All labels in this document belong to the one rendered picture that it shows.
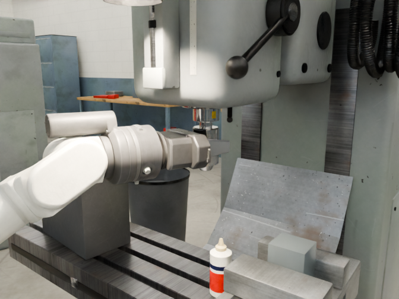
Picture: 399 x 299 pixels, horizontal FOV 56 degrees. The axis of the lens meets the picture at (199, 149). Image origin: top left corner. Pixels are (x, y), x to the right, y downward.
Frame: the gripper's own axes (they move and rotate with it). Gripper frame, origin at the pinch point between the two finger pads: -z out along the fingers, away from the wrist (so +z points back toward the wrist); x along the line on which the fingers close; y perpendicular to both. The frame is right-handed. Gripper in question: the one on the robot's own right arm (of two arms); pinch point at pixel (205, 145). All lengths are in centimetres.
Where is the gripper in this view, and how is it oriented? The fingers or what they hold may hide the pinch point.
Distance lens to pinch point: 66.4
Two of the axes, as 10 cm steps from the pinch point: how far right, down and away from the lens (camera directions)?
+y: -0.1, 9.8, 2.0
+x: -5.5, -1.8, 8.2
